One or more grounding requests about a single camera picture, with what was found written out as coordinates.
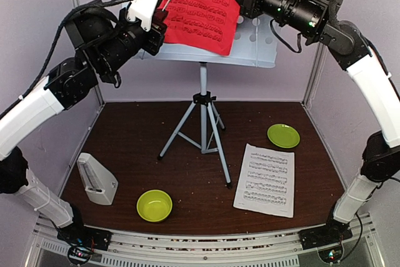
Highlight white perforated music stand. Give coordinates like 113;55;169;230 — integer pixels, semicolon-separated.
121;0;278;190

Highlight red sheet music page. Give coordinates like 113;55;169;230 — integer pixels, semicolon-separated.
162;0;239;56

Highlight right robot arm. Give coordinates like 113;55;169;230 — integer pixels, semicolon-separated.
235;0;399;243

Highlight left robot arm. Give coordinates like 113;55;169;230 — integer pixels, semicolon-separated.
1;0;167;244

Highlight green plate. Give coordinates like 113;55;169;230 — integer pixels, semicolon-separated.
267;124;301;149

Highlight white metronome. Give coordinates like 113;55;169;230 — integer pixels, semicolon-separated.
77;153;119;206

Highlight white sheet music page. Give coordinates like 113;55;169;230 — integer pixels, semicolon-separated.
233;144;295;218

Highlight green bowl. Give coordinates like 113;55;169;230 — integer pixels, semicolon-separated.
136;189;173;223

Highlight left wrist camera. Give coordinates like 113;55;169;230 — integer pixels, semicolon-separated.
126;0;159;32

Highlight right aluminium frame post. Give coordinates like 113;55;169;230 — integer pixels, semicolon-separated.
302;43;328;110

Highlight aluminium front rail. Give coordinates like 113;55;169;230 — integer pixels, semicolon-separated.
22;214;386;266

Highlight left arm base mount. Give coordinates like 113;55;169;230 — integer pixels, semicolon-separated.
56;226;112;266

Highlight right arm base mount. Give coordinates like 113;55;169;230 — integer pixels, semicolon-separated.
298;221;353;264

